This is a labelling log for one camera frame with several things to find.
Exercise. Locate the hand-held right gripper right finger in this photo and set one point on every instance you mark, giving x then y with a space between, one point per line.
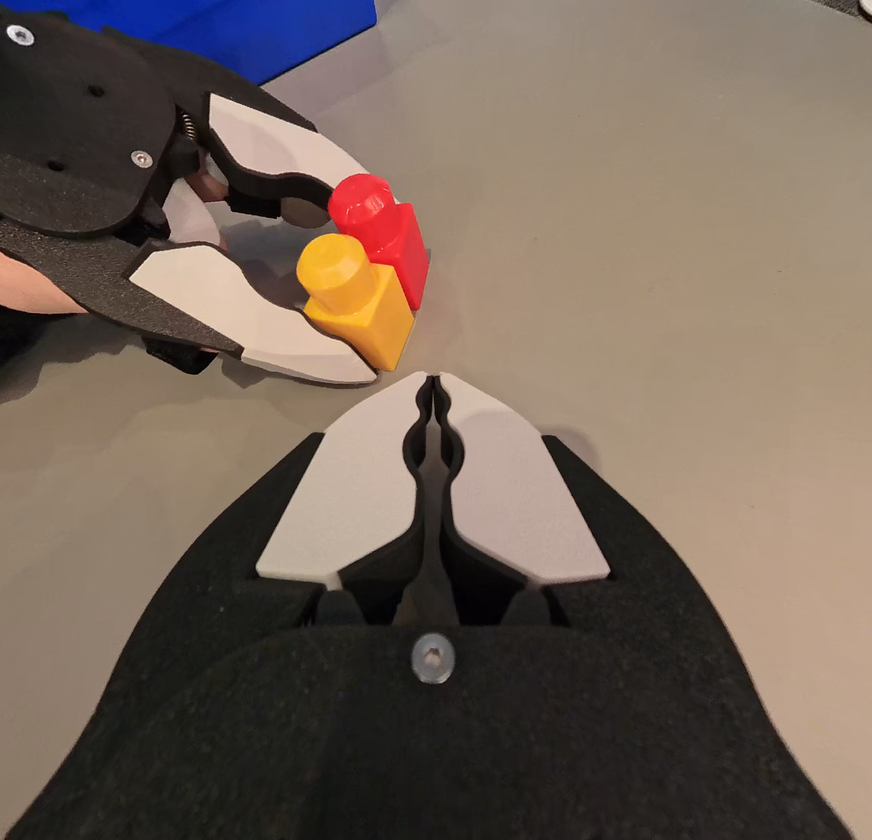
525 499

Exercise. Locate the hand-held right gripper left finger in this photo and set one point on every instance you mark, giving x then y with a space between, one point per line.
341 499

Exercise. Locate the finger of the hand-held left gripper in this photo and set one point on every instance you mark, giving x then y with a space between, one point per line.
232 309
293 152

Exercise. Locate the yellow mega block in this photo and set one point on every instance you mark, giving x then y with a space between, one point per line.
361 315

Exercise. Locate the red mega block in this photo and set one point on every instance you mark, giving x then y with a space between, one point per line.
395 241

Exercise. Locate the blue storage bin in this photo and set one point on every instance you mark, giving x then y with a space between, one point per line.
245 9

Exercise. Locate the person's left hand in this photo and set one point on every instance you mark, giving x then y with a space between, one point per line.
27 288

